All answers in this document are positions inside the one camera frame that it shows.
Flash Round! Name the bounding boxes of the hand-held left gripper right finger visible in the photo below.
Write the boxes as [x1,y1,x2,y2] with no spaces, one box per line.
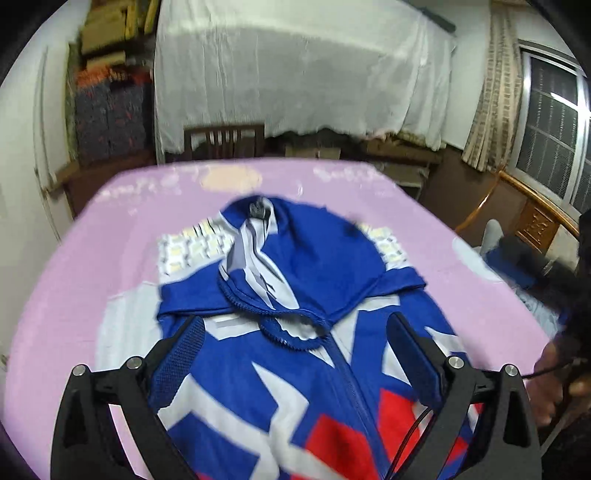
[385,311,542,480]

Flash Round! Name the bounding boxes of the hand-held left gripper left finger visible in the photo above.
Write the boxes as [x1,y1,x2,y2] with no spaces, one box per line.
[50,315,206,480]

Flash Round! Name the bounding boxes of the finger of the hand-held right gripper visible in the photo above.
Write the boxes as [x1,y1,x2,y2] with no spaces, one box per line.
[484,248,537,290]
[501,234,570,302]

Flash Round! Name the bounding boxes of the blue red white hooded jacket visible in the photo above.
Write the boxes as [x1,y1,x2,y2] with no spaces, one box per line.
[154,196,478,480]

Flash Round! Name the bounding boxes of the person's right hand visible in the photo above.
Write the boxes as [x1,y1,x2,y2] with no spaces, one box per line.
[531,337,591,428]

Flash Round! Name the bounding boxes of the wooden armchair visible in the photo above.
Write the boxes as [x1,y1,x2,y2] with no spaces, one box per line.
[455,168,583,259]

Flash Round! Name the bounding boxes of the window with grille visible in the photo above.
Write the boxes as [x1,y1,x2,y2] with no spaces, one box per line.
[510,39,591,217]

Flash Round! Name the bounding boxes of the pink printed bedsheet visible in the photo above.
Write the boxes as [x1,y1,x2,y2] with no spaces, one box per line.
[0,157,571,480]

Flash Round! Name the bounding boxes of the beige patterned curtain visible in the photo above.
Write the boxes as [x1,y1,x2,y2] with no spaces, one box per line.
[462,0,525,174]

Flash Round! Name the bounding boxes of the dark wooden chair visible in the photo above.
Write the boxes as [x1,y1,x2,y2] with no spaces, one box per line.
[184,122,266,160]

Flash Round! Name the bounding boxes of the white boards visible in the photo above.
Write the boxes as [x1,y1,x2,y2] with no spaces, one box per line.
[32,46,63,199]

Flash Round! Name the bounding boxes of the white lace cloth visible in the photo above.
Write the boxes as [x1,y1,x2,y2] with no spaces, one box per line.
[152,0,458,155]

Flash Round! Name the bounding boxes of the orange patterned boxes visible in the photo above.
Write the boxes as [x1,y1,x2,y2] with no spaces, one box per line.
[76,65,153,88]

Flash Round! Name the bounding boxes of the stack of yellow cardboard boxes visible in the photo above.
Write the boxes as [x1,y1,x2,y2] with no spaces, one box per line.
[78,0,160,68]

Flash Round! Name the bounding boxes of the black cable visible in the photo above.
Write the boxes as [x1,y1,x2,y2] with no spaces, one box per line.
[385,406,437,480]

